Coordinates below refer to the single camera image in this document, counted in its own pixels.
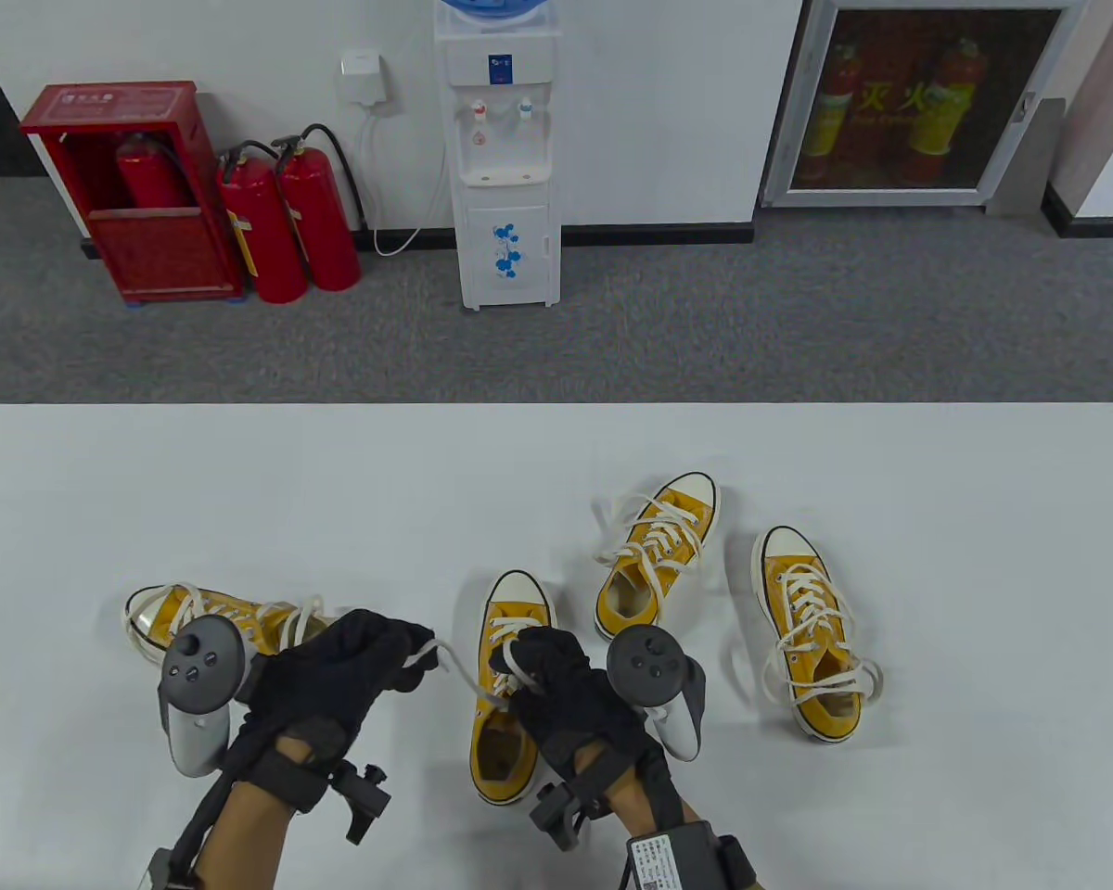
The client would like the glass door wall cabinet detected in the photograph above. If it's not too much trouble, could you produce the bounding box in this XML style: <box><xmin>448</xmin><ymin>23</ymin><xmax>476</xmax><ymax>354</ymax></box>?
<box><xmin>761</xmin><ymin>0</ymin><xmax>1091</xmax><ymax>210</ymax></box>

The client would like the white wall box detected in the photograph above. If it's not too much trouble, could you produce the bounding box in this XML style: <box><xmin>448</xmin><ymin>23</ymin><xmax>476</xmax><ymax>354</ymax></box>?
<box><xmin>339</xmin><ymin>51</ymin><xmax>400</xmax><ymax>112</ymax></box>

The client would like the person's left hand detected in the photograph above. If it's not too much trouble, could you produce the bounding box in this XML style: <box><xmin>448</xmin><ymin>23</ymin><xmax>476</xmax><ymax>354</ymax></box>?
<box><xmin>230</xmin><ymin>609</ymin><xmax>439</xmax><ymax>791</ymax></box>

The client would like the yellow shoe with white laces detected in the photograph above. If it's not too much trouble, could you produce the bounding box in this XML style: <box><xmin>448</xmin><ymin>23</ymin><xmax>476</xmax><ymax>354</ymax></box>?
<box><xmin>751</xmin><ymin>526</ymin><xmax>884</xmax><ymax>744</ymax></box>
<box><xmin>594</xmin><ymin>473</ymin><xmax>722</xmax><ymax>650</ymax></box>
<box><xmin>123</xmin><ymin>581</ymin><xmax>344</xmax><ymax>670</ymax></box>
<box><xmin>408</xmin><ymin>570</ymin><xmax>559</xmax><ymax>806</ymax></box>

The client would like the red extinguisher floor cabinet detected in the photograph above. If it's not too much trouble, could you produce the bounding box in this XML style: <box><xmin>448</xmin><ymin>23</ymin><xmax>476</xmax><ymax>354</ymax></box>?
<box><xmin>19</xmin><ymin>81</ymin><xmax>247</xmax><ymax>307</ymax></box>

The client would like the person's right hand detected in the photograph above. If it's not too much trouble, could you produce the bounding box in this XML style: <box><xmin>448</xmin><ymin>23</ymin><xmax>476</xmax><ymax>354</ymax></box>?
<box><xmin>504</xmin><ymin>628</ymin><xmax>678</xmax><ymax>778</ymax></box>

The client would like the red extinguisher behind glass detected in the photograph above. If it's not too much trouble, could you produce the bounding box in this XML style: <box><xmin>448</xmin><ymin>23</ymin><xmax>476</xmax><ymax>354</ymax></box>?
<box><xmin>802</xmin><ymin>42</ymin><xmax>865</xmax><ymax>182</ymax></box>
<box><xmin>909</xmin><ymin>37</ymin><xmax>989</xmax><ymax>186</ymax></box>

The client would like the white power cable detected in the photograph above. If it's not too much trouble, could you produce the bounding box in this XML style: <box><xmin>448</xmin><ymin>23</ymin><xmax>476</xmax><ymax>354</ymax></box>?
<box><xmin>360</xmin><ymin>107</ymin><xmax>451</xmax><ymax>258</ymax></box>

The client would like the person's right forearm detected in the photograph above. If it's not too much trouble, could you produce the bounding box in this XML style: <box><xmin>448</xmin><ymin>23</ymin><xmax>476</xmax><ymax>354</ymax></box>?
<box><xmin>603</xmin><ymin>742</ymin><xmax>761</xmax><ymax>890</ymax></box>

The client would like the gray tracking controller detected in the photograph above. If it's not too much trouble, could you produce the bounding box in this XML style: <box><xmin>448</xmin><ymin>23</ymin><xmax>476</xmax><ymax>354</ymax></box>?
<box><xmin>608</xmin><ymin>626</ymin><xmax>708</xmax><ymax>763</ymax></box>
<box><xmin>158</xmin><ymin>615</ymin><xmax>247</xmax><ymax>778</ymax></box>

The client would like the person's left forearm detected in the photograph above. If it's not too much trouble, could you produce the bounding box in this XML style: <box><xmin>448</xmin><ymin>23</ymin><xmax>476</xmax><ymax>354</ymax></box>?
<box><xmin>172</xmin><ymin>737</ymin><xmax>335</xmax><ymax>890</ymax></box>

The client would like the gray metal panel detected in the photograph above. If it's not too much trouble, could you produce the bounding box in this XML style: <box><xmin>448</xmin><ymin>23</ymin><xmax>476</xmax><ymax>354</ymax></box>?
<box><xmin>988</xmin><ymin>95</ymin><xmax>1068</xmax><ymax>219</ymax></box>

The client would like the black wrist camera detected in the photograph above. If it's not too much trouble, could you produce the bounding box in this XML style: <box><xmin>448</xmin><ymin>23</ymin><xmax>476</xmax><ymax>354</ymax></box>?
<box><xmin>531</xmin><ymin>782</ymin><xmax>595</xmax><ymax>852</ymax></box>
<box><xmin>329</xmin><ymin>760</ymin><xmax>392</xmax><ymax>845</ymax></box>

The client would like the red fire extinguisher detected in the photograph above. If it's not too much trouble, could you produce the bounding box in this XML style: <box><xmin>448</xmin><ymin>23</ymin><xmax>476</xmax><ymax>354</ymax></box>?
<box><xmin>272</xmin><ymin>123</ymin><xmax>369</xmax><ymax>293</ymax></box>
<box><xmin>215</xmin><ymin>141</ymin><xmax>309</xmax><ymax>305</ymax></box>
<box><xmin>116</xmin><ymin>133</ymin><xmax>191</xmax><ymax>212</ymax></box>

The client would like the white water dispenser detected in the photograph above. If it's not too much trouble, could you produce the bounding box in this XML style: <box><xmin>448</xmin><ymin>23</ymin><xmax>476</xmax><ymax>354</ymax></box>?
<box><xmin>433</xmin><ymin>9</ymin><xmax>562</xmax><ymax>312</ymax></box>

